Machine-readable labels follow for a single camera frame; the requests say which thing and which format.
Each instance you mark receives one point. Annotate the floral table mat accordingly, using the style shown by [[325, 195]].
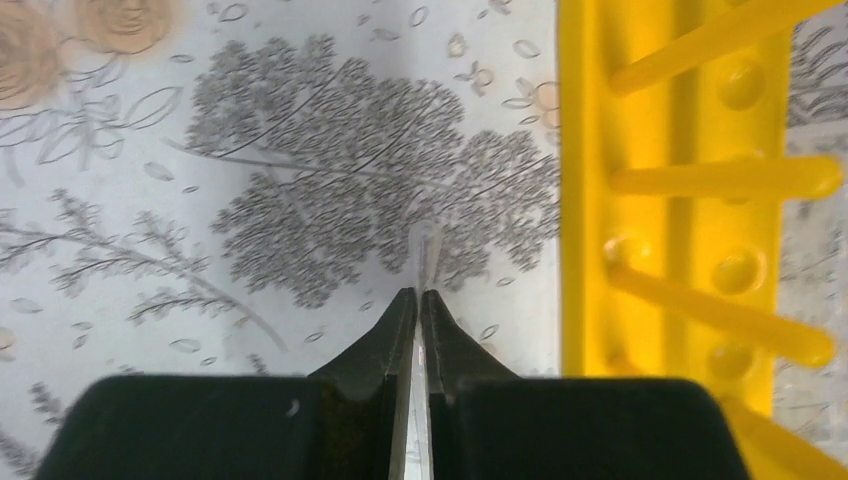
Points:
[[227, 188]]

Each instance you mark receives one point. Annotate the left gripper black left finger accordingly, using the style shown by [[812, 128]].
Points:
[[346, 420]]

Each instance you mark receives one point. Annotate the yellow test tube rack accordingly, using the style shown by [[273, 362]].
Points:
[[673, 175]]

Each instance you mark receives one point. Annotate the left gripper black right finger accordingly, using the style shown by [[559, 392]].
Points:
[[487, 422]]

